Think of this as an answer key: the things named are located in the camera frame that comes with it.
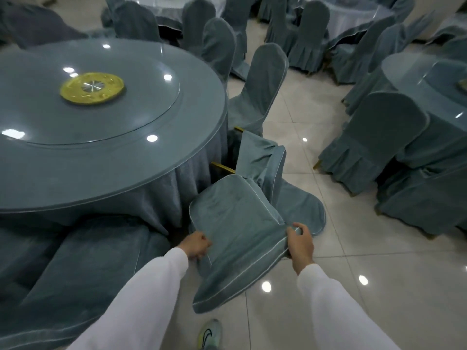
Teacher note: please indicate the person's right hand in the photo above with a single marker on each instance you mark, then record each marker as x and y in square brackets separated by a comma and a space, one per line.
[301, 247]

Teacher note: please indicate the person's left hand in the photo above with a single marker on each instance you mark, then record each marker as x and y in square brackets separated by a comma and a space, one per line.
[195, 246]

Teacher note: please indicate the person's right forearm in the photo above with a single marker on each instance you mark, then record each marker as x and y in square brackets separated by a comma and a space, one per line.
[335, 317]

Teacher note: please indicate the person's left forearm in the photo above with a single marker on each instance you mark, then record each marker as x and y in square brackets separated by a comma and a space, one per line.
[138, 309]

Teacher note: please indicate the person's left shoe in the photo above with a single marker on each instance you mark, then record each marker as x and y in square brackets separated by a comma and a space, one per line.
[209, 335]

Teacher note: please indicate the teal tablecloth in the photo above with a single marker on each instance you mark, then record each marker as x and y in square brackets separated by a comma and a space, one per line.
[204, 171]

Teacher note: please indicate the round teal table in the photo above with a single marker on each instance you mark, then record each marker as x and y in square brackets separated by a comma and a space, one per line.
[408, 72]
[189, 160]

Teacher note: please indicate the round glass turntable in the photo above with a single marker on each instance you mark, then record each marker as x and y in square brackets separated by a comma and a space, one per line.
[441, 76]
[146, 105]

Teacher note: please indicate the gold turntable hub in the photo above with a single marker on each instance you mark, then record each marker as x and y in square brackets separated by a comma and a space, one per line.
[73, 94]
[463, 85]

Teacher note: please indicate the round white clothed table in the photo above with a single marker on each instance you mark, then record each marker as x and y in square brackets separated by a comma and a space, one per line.
[164, 10]
[350, 18]

